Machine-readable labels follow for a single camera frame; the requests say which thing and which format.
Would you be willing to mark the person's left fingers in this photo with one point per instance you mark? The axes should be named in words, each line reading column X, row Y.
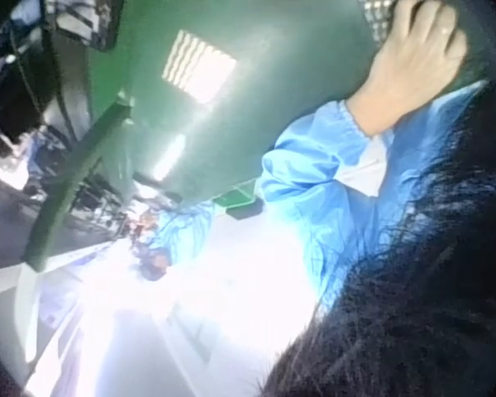
column 432, row 25

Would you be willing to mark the black equipment stand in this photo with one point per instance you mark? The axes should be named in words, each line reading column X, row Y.
column 20, row 78

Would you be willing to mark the grey grid tray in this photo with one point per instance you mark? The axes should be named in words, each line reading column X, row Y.
column 375, row 18

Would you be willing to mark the green plastic bin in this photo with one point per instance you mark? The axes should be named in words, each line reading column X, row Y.
column 236, row 195

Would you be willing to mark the green table frame bar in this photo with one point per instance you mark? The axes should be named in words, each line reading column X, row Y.
column 80, row 173

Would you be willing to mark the dark plastic tray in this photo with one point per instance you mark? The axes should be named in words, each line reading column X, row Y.
column 244, row 211

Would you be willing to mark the person's left hand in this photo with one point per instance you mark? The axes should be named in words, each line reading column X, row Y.
column 409, row 70

